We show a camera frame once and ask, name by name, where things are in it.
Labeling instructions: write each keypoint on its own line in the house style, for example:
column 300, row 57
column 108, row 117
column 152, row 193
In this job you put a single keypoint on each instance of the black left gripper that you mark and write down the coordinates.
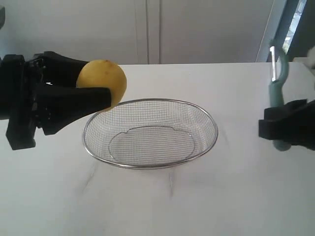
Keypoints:
column 28, row 105

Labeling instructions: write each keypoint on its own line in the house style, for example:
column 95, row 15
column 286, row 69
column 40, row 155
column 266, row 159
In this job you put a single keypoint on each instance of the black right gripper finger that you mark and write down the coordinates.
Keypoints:
column 295, row 131
column 294, row 109

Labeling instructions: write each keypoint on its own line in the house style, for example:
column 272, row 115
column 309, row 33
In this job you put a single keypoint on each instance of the yellow lemon with sticker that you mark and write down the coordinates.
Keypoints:
column 104, row 74

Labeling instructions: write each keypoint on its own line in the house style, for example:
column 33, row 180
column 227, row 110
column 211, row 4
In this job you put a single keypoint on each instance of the teal handled peeler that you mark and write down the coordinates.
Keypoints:
column 280, row 69

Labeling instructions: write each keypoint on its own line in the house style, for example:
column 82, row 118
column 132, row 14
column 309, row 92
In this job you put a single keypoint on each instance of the oval steel mesh basket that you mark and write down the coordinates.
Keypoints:
column 150, row 133

